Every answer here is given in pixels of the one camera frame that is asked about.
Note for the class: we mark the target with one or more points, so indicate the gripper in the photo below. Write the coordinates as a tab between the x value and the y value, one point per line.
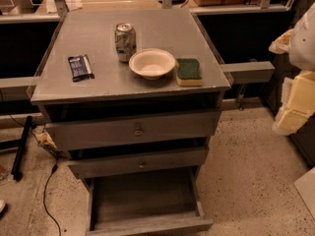
305	44

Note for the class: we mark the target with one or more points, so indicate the grey bottom drawer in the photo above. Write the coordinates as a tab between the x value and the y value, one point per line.
155	203

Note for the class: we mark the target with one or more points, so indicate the grey drawer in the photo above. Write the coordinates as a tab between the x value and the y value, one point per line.
155	203
140	162
133	130

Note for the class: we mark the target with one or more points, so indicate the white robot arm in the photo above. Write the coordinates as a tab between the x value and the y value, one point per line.
299	42

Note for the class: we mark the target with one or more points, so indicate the grey middle drawer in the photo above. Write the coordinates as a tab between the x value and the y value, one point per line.
140	162

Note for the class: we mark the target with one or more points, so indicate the grey wooden drawer cabinet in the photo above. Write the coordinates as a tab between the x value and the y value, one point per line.
116	91

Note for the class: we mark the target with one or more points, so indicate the grey top drawer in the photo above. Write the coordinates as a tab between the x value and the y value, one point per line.
133	130

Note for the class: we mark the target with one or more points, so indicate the dark right side cabinet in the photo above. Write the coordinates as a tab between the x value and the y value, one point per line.
304	138

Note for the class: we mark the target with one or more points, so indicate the green yellow sponge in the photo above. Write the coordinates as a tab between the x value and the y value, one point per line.
188	72

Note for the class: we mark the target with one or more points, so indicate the white paper bowl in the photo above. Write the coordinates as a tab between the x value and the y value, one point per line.
152	63

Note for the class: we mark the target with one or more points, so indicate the green white soda can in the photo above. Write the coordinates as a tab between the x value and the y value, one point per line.
125	41

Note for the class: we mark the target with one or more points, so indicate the dark blue snack packet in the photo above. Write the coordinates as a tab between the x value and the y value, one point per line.
80	68

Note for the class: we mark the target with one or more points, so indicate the white crumpled paper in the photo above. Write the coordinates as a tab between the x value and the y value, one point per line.
73	5

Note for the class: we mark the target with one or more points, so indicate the black bar on floor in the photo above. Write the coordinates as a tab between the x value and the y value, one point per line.
17	174

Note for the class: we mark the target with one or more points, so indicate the grey right side rail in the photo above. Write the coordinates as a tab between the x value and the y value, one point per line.
249	72

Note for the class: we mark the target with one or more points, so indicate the grey rail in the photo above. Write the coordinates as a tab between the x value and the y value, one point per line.
249	72
13	89

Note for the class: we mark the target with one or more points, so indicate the grey left side rail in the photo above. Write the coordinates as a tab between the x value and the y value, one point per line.
13	89

